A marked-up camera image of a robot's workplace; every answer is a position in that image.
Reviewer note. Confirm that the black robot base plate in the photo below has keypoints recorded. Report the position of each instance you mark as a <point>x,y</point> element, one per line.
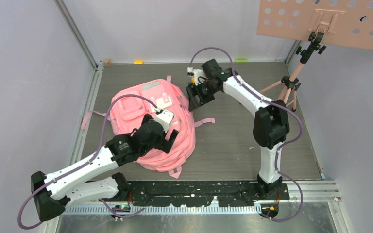
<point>197,193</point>

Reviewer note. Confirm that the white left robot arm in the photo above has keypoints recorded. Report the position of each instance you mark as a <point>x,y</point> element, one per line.
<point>54,192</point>

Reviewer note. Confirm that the small wooden block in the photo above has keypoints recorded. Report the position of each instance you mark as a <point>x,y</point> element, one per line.
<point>107,62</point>

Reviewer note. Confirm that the pink student backpack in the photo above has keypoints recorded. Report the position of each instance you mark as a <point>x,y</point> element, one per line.
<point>134,103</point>

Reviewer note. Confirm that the pink music stand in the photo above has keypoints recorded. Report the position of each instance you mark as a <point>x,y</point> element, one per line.
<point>346,23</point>

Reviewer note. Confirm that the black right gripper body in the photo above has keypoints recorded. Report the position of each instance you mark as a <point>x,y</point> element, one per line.
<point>203,90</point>

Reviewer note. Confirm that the aluminium frame rail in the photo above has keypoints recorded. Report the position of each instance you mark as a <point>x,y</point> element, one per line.
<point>310,194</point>

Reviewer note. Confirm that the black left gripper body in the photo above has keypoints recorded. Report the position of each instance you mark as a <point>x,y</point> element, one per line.
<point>161,143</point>

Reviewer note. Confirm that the green tape marker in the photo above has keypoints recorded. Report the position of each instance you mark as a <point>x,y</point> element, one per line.
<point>241,60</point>

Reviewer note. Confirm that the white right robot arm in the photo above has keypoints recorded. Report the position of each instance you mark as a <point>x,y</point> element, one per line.
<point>271,124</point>

